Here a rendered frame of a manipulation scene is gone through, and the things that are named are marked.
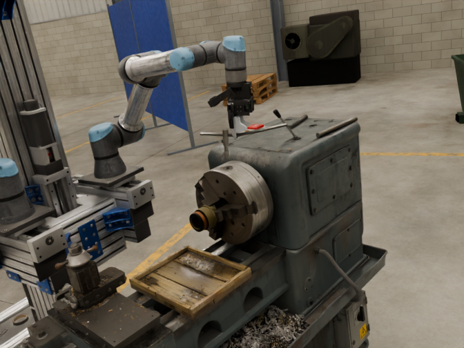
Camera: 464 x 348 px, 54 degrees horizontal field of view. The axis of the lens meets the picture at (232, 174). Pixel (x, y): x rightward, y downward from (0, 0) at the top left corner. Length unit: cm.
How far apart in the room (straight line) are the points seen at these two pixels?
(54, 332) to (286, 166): 98
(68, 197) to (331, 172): 118
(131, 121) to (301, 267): 100
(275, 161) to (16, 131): 109
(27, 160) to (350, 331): 165
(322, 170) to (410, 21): 963
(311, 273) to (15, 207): 122
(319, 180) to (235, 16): 1087
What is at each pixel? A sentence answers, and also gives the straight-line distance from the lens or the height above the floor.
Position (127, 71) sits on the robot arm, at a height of 164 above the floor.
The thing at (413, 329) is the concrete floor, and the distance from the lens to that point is 288.
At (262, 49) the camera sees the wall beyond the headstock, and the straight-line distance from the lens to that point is 1240.
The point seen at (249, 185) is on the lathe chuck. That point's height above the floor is 118.
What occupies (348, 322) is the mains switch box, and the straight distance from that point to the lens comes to 230.
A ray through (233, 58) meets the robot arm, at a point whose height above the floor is 165.
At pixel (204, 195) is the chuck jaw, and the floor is 115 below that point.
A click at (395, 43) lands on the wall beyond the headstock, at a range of 1152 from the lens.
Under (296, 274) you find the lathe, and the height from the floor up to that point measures 75.
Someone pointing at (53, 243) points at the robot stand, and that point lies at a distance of 188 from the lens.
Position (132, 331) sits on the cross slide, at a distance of 143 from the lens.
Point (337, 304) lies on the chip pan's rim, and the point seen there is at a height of 56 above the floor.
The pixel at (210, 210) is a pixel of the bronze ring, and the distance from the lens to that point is 172.
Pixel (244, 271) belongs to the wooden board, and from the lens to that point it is 171.
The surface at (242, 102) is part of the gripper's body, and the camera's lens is 162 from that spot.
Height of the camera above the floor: 179
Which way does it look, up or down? 19 degrees down
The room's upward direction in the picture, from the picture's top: 9 degrees counter-clockwise
